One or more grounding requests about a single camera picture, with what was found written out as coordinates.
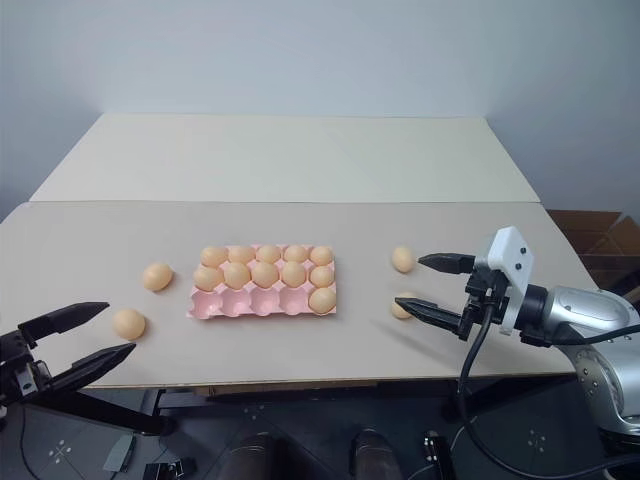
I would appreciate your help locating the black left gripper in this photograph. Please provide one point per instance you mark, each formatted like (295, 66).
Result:
(17, 365)

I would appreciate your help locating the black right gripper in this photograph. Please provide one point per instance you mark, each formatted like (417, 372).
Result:
(482, 300)

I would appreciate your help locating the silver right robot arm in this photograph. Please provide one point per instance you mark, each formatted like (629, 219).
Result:
(590, 310)

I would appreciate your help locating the pink egg tray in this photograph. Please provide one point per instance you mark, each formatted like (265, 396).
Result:
(235, 304)

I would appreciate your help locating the tan egg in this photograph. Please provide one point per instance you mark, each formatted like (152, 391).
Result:
(322, 300)
(295, 253)
(236, 274)
(214, 255)
(398, 312)
(268, 253)
(158, 276)
(403, 259)
(293, 273)
(321, 275)
(241, 254)
(321, 255)
(264, 273)
(129, 324)
(208, 277)

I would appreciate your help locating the grey flat plate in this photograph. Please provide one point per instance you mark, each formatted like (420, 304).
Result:
(119, 452)

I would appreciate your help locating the black clip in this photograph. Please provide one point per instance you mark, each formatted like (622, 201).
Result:
(167, 471)

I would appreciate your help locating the black block with white dots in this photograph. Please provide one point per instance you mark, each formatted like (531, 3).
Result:
(435, 452)

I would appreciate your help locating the brown cardboard box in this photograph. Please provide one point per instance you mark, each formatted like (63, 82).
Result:
(600, 240)

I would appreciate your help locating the dark rounded shape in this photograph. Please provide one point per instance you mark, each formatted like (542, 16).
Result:
(375, 455)
(262, 457)

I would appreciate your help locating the black table frame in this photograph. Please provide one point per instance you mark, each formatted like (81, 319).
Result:
(115, 414)

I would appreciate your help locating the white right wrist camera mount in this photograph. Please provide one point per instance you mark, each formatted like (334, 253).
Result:
(510, 252)

